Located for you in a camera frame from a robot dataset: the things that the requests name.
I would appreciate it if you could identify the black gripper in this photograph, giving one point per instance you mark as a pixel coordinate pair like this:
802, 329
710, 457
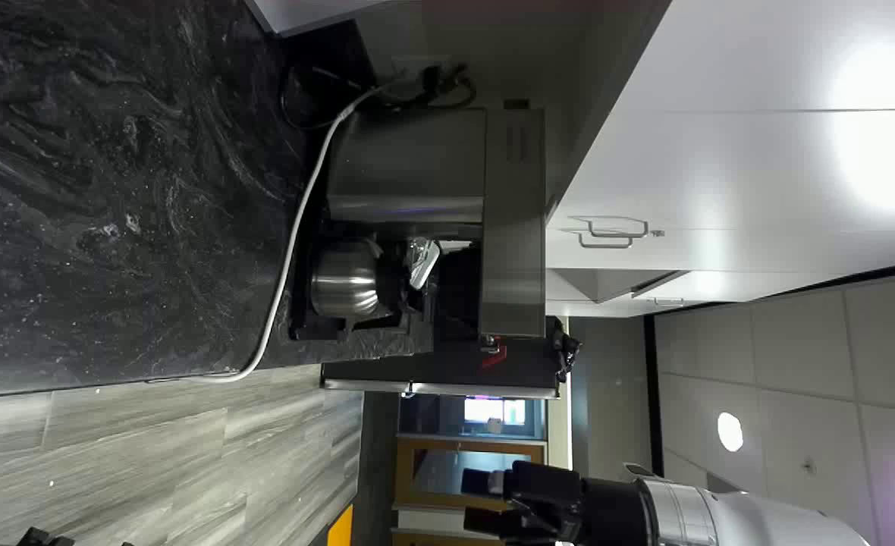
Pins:
614, 516

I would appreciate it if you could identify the white cabinet door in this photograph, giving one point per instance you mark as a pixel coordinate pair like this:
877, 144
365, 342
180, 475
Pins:
769, 61
769, 200

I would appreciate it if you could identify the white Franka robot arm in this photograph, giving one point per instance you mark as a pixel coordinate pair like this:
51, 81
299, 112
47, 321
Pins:
751, 519

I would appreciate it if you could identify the lit computer monitor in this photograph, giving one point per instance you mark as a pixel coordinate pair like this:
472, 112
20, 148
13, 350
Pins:
496, 411

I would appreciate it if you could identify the tall black flat panel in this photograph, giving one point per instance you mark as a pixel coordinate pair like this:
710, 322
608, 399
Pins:
435, 365

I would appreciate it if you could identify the yellow object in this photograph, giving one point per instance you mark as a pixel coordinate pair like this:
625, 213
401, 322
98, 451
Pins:
344, 529

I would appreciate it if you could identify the round ceiling lamp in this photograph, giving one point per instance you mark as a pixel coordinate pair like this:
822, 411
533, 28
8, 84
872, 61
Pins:
728, 433

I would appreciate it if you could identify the crumpled clear plastic wrap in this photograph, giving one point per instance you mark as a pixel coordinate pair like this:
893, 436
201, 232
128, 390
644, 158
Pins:
423, 263

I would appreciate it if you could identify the steel coffee carafe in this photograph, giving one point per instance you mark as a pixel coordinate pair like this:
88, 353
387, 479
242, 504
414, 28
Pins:
344, 283

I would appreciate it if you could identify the steel black coffee machine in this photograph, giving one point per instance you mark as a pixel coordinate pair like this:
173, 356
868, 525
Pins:
510, 200

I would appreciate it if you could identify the wooden furniture frame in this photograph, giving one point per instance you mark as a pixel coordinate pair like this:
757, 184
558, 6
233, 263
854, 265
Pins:
405, 488

